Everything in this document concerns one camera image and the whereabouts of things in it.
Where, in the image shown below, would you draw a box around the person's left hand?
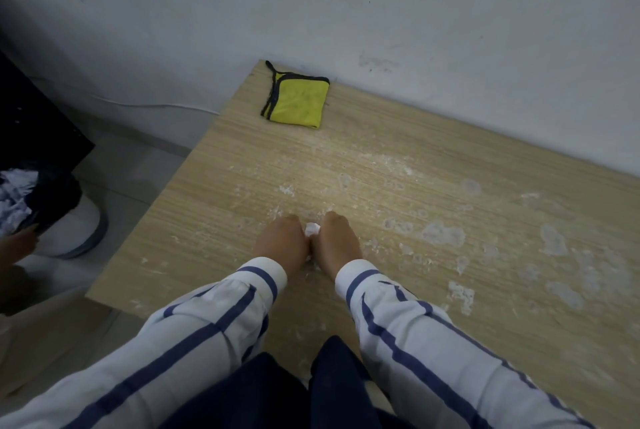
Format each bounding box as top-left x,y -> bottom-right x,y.
253,215 -> 309,274

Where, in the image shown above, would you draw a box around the person's right hand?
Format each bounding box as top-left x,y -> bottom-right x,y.
309,211 -> 364,280

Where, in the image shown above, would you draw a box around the person's right forearm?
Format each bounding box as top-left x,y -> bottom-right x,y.
334,258 -> 596,429

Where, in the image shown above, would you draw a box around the person's left forearm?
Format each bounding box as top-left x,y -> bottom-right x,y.
0,257 -> 288,429

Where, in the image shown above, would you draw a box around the yellow cloth with black trim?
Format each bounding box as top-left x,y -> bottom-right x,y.
260,60 -> 331,130

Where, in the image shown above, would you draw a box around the dark blue trousers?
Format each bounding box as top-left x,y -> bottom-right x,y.
160,335 -> 416,429

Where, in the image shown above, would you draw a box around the white waste bin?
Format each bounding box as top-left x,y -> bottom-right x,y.
35,192 -> 109,259

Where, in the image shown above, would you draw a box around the black bin liner bag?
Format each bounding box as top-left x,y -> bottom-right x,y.
0,164 -> 83,237

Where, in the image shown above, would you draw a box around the crumpled white paper waste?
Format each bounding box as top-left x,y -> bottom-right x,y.
0,169 -> 40,236

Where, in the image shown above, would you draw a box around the black furniture panel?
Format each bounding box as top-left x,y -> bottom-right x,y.
0,51 -> 96,175

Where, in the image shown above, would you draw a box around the white cable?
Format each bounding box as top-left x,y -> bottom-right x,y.
30,75 -> 221,116

